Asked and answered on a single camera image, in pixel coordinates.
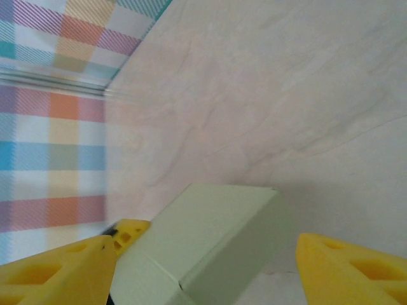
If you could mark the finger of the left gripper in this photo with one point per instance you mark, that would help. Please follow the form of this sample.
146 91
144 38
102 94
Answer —
130 232

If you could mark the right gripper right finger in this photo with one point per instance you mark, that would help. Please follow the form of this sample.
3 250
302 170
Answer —
356 276

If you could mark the aluminium frame post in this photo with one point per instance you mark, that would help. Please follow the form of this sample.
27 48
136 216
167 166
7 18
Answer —
47 81

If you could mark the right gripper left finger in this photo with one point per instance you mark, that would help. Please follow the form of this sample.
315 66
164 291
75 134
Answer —
63 276

